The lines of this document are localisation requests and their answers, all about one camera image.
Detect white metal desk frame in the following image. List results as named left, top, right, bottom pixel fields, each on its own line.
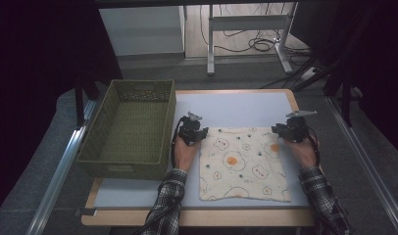
left=206, top=2, right=300, bottom=77

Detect cream cloth with egg print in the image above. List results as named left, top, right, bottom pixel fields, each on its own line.
left=198, top=126, right=292, bottom=203

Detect black stand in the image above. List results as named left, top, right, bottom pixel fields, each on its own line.
left=323, top=62, right=365, bottom=128
left=73, top=76, right=102, bottom=129

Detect person's left hand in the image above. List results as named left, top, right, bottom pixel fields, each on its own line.
left=173, top=134, right=201, bottom=173

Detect aluminium rail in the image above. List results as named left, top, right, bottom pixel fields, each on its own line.
left=325, top=95, right=398, bottom=235
left=25, top=98, right=99, bottom=235

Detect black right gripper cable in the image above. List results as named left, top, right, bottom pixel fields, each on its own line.
left=305, top=126, right=322, bottom=165

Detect black floor cables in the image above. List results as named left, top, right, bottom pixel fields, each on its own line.
left=199, top=3, right=313, bottom=67

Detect person's right hand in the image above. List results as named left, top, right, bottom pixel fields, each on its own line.
left=282, top=135, right=320, bottom=169

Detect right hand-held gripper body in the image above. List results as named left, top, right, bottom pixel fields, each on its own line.
left=279, top=110, right=319, bottom=144

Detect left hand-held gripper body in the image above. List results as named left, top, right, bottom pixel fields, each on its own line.
left=177, top=111, right=205, bottom=147

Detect grey cabinet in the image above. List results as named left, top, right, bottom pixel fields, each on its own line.
left=98, top=5, right=187, bottom=57

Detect green woven plastic basket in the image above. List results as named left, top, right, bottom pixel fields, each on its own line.
left=75, top=78, right=177, bottom=181

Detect white power strip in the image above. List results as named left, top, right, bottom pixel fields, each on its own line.
left=299, top=66, right=320, bottom=82

